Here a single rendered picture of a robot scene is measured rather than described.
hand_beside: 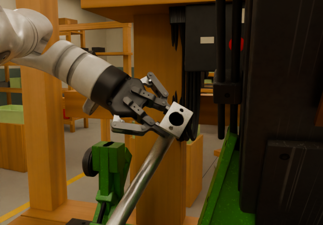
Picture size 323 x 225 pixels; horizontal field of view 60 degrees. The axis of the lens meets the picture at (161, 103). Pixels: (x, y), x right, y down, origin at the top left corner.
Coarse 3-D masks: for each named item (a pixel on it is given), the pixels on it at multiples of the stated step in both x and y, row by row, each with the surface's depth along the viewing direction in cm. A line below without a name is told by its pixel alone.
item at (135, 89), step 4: (132, 88) 50; (136, 88) 50; (140, 88) 50; (132, 92) 50; (136, 92) 49; (140, 92) 50; (144, 92) 50; (148, 92) 50; (140, 96) 50; (144, 96) 50; (148, 96) 50; (152, 96) 50; (148, 100) 52; (152, 100) 50; (156, 100) 50; (160, 100) 50; (164, 100) 50; (148, 104) 51; (152, 104) 52; (156, 104) 52; (160, 104) 50; (164, 104) 50; (156, 108) 52
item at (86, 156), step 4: (88, 148) 71; (88, 152) 69; (84, 156) 69; (88, 156) 68; (84, 160) 68; (88, 160) 68; (84, 164) 68; (88, 164) 68; (84, 168) 68; (88, 168) 68; (84, 172) 69; (88, 172) 69; (92, 172) 70; (96, 172) 72; (92, 176) 70
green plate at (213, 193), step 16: (224, 144) 42; (224, 160) 38; (224, 176) 38; (208, 192) 47; (224, 192) 40; (208, 208) 39; (224, 208) 40; (208, 224) 40; (224, 224) 40; (240, 224) 40
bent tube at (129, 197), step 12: (180, 108) 49; (168, 120) 47; (180, 120) 50; (168, 132) 47; (180, 132) 46; (156, 144) 56; (168, 144) 55; (156, 156) 56; (144, 168) 56; (156, 168) 57; (144, 180) 55; (132, 192) 53; (120, 204) 52; (132, 204) 52; (120, 216) 51
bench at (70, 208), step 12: (72, 204) 98; (84, 204) 98; (96, 204) 98; (24, 216) 91; (36, 216) 90; (48, 216) 90; (60, 216) 90; (72, 216) 90; (84, 216) 90; (132, 216) 90
